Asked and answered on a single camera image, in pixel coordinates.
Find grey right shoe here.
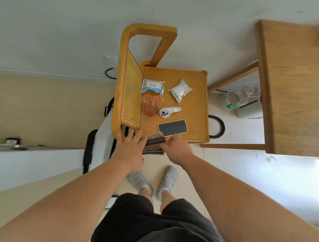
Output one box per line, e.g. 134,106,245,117
156,166,178,201

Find striped cleaning cloth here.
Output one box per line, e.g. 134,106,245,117
141,132,167,156

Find smartphone with cream case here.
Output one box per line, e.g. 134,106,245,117
158,119,188,137

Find person's right forearm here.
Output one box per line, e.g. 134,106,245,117
179,154,319,242

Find brown spray bottle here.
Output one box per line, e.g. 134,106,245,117
144,94,164,117

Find wooden rattan chair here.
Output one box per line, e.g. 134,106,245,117
111,23,210,144

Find white box under table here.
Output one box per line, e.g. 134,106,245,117
235,96,264,119

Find person's right leg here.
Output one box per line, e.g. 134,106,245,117
159,189,177,214

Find blue white wipes packet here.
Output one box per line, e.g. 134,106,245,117
141,78,165,95

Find person's left hand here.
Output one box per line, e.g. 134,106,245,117
110,130,148,174

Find person's left forearm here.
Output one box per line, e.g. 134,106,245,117
0,158,133,242

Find grey shoe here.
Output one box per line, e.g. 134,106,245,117
156,166,178,201
126,170,155,196

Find white exercise machine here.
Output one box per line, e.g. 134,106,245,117
82,97,136,175

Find black braided ropes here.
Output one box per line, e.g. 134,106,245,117
208,114,226,139

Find grey left shoe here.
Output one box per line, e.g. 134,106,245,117
126,170,155,196

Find silver foil packet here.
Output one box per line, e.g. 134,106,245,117
168,79,194,103

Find black cable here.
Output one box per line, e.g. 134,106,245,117
104,67,118,80

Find black shorts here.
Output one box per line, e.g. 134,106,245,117
91,192,225,242

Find white green bag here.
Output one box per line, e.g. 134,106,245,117
222,86,259,111

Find white counter ledge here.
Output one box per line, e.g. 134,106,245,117
0,143,86,192

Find person's left leg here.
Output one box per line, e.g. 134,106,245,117
138,185,155,206

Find person's right hand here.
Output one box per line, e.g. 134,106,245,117
160,134,195,165

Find person's leg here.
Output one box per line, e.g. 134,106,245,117
159,189,177,214
138,185,155,206

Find white controller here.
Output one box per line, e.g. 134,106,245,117
159,106,182,118

